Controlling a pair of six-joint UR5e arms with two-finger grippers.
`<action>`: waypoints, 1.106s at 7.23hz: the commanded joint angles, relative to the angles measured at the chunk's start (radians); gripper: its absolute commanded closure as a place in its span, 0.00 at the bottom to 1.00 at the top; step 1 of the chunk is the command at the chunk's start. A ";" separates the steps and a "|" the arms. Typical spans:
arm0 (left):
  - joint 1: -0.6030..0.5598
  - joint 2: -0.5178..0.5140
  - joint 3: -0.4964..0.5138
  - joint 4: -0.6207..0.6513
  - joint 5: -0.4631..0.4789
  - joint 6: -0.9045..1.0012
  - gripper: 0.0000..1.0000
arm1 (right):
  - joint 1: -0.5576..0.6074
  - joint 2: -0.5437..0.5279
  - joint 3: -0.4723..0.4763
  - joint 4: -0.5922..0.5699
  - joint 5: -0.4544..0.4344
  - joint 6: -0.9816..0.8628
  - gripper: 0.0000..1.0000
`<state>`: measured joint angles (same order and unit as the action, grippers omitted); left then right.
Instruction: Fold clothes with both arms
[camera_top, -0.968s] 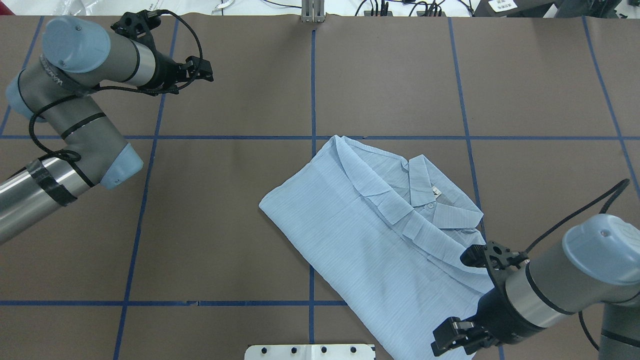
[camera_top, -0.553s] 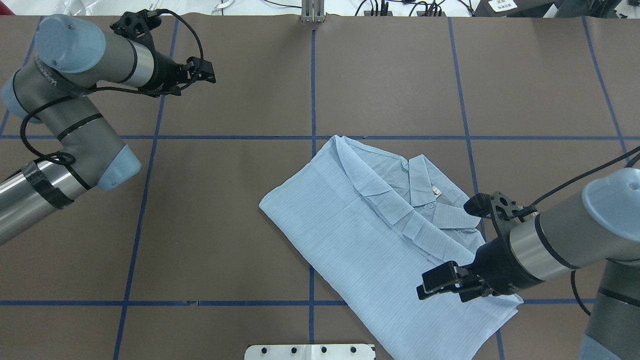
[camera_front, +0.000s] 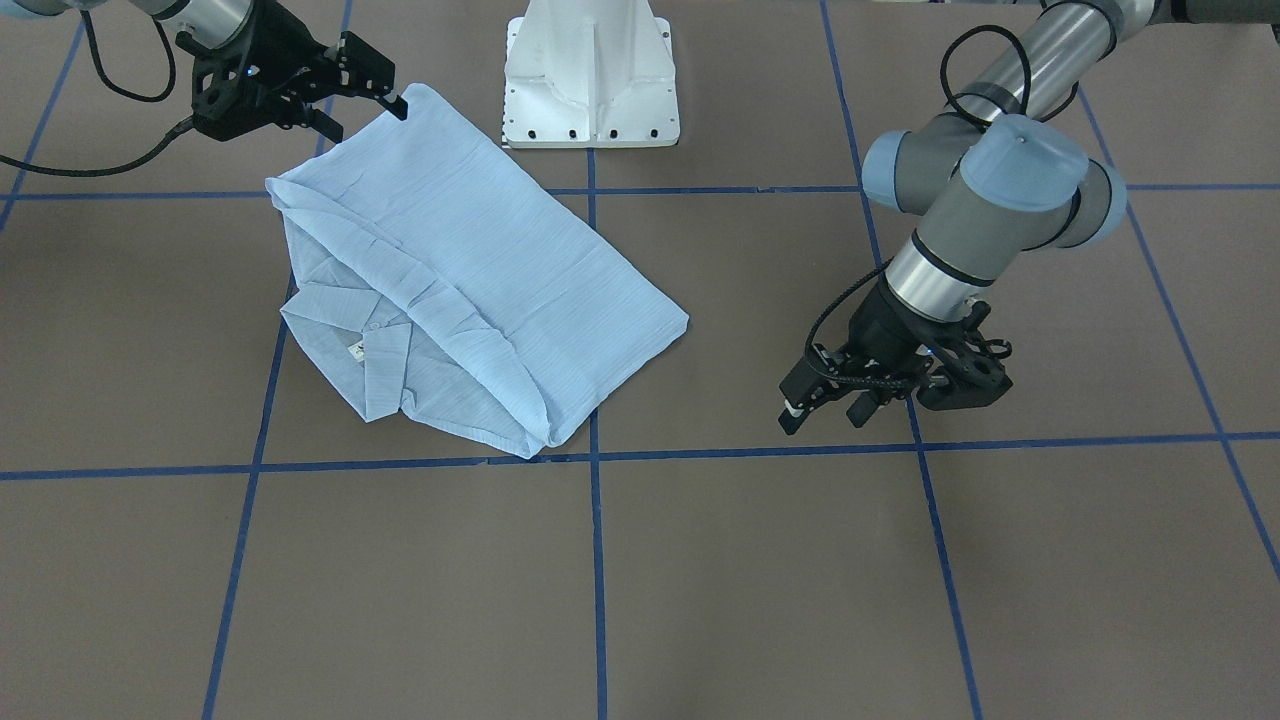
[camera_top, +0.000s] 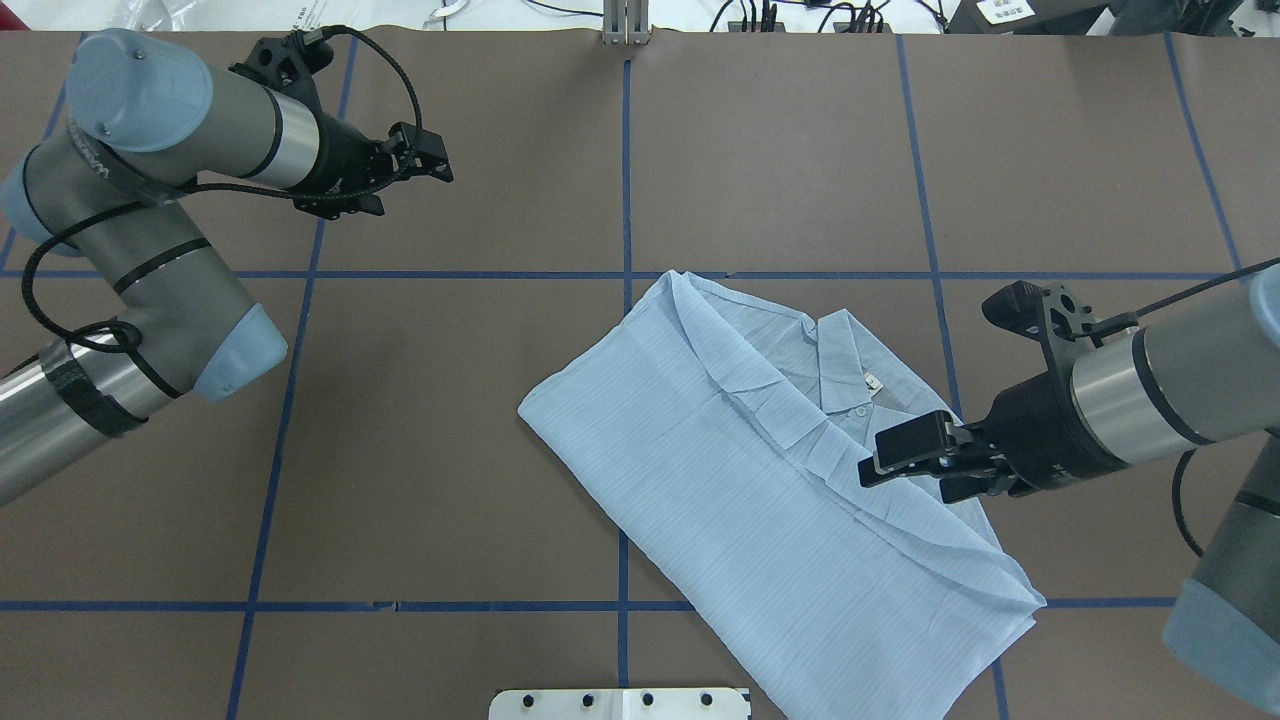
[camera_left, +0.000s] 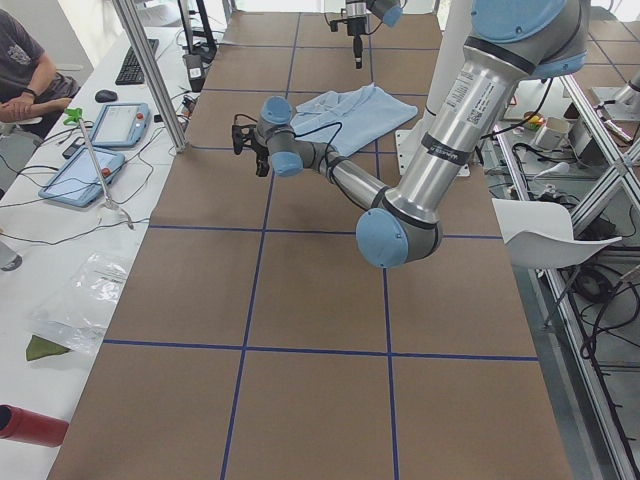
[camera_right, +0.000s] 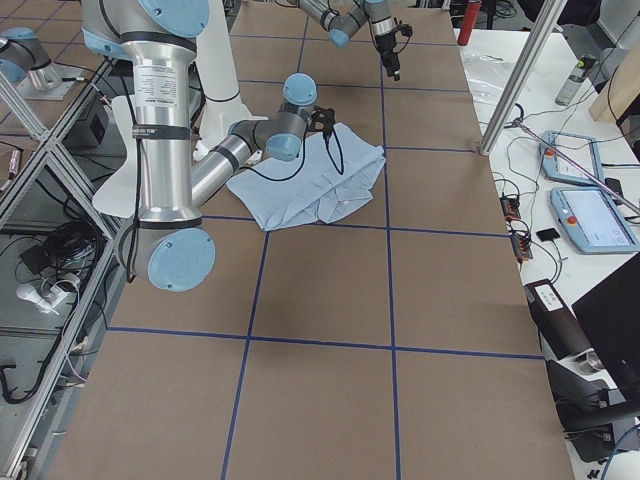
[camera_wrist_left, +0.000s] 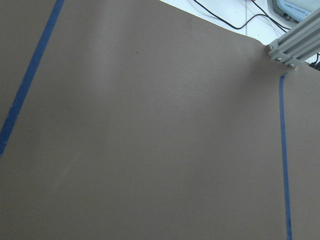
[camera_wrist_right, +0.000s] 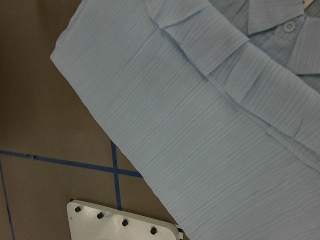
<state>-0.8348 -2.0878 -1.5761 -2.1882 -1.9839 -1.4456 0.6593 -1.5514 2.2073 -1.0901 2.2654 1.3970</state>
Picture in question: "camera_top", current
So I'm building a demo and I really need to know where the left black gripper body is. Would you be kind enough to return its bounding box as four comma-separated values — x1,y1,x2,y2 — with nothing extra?
293,111,413,219

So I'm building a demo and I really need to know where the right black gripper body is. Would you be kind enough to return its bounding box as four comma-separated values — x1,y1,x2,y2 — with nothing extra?
970,370,1111,498

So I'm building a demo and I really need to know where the light blue button shirt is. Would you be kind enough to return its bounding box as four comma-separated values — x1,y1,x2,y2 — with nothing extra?
518,272,1044,719

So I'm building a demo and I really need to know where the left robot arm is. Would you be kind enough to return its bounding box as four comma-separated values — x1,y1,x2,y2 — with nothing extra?
3,26,453,503

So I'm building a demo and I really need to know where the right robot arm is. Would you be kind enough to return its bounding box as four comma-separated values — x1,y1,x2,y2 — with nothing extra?
858,260,1279,715

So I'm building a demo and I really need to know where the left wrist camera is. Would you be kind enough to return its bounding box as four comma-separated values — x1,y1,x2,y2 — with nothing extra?
229,29,335,104

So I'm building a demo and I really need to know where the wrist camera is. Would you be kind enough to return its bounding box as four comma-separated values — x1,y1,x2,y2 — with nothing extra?
980,281,1139,372
229,29,335,104

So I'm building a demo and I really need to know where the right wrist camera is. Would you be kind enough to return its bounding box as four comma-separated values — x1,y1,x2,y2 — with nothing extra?
980,281,1139,372

